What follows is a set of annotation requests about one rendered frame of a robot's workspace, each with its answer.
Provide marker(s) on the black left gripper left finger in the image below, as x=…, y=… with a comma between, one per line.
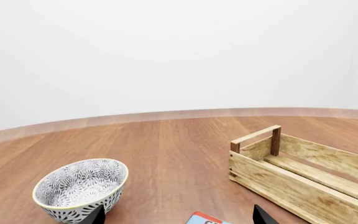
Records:
x=97, y=217

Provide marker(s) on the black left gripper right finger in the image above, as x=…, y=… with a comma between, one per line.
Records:
x=261, y=217

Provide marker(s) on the light wooden slatted tray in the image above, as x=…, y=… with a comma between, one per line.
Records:
x=303, y=186

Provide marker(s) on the blue and red pudding box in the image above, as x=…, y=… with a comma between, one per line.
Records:
x=205, y=219

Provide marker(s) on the black and white patterned bowl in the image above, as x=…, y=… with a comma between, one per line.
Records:
x=79, y=184

